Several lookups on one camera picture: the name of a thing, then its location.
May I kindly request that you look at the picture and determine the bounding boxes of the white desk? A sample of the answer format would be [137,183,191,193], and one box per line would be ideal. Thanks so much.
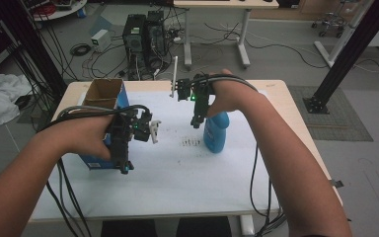
[173,0,280,71]

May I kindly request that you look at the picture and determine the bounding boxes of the white metal stand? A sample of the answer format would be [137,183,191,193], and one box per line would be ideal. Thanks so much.
[313,0,379,68]

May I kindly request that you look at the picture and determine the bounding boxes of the person's right hand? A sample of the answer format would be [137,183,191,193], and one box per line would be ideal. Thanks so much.
[206,68,255,119]

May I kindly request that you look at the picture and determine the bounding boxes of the white table mat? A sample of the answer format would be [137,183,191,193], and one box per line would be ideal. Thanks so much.
[33,90,280,221]

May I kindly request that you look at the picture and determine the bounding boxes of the round white table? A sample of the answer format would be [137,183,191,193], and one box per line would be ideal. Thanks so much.
[29,0,88,23]

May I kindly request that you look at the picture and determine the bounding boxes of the white cloth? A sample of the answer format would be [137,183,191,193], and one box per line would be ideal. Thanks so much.
[0,71,34,131]

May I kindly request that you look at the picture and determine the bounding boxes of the white table leg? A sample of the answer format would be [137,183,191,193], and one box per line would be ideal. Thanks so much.
[239,214,256,237]

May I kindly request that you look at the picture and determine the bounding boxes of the small white device box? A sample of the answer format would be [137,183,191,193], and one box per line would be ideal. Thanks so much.
[90,29,113,53]

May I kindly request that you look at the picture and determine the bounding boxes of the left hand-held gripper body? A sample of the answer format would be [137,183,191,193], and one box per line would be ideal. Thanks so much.
[107,108,163,150]

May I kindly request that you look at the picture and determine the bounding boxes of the coiled black cable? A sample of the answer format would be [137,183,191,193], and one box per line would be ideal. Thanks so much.
[69,42,93,57]

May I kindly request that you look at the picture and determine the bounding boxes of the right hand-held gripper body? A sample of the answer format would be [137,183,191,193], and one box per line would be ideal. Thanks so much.
[170,55,216,107]

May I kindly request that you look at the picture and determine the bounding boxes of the black aluminium post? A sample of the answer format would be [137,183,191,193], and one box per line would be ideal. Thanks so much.
[302,0,379,116]

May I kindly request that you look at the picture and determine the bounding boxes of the long black floor cable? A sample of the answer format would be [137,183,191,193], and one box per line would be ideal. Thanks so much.
[203,22,330,70]

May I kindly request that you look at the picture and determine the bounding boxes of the blue plastic bottle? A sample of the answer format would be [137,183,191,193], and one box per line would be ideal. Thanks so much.
[202,111,231,154]

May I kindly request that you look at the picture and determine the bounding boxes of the blue cardboard box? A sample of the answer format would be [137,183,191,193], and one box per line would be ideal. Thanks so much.
[78,78,133,171]

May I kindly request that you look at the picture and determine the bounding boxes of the person's left hand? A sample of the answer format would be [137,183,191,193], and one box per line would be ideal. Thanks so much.
[54,113,116,162]

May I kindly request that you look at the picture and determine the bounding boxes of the black frame post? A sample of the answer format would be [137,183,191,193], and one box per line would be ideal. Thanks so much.
[0,0,68,100]

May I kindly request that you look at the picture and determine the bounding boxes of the wheeled stool base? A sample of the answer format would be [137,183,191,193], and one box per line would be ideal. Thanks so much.
[310,11,349,39]

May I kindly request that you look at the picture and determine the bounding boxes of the dark floor mat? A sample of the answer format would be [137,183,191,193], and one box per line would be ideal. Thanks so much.
[287,85,374,143]

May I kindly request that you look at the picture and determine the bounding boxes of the black computer tower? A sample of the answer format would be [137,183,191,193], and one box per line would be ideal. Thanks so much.
[143,10,170,72]
[121,13,147,80]

